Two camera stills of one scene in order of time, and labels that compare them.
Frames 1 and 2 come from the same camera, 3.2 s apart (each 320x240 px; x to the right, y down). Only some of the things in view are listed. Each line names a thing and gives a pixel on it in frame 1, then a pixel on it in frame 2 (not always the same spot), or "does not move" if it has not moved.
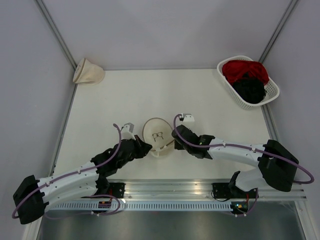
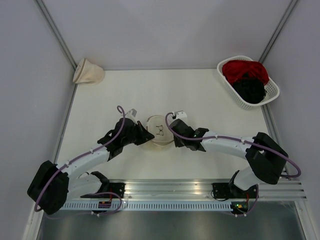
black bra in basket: (252, 90) does not move
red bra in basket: (233, 70) does not move
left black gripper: (143, 148) to (144, 135)
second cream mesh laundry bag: (87, 73) does not move
